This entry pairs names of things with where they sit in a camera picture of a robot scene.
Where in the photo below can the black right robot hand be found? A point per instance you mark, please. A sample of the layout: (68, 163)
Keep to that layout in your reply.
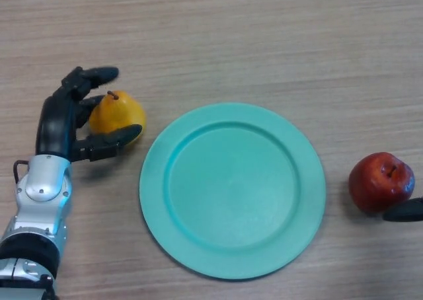
(404, 212)

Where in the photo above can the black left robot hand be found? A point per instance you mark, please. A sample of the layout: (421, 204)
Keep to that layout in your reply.
(54, 128)

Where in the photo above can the yellow pear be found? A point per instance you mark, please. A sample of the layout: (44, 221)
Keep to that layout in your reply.
(119, 111)

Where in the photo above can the green round plate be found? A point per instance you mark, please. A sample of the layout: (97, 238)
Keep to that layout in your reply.
(231, 194)

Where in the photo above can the red apple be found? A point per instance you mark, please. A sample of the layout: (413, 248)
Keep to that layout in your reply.
(373, 181)

